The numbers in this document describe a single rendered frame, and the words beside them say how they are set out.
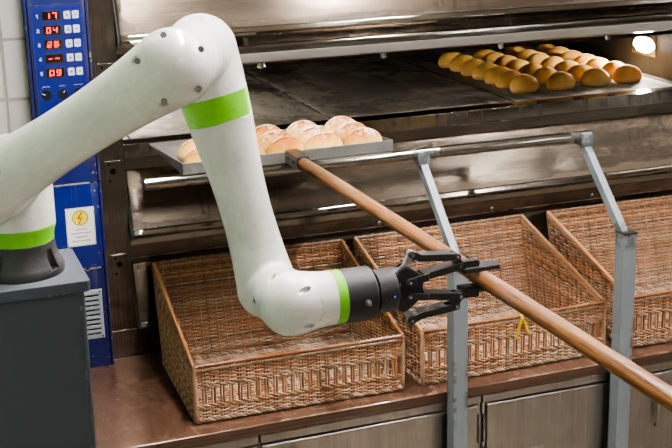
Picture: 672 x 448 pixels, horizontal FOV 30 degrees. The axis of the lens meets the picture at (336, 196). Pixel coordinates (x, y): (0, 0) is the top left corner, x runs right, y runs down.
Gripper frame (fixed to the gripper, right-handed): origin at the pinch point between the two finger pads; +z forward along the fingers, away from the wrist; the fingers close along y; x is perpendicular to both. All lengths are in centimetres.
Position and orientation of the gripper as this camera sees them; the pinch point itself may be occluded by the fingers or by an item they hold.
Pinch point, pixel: (478, 276)
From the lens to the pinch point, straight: 221.2
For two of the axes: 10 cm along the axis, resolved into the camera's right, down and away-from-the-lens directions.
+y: 0.1, 9.7, 2.6
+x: 3.6, 2.4, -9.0
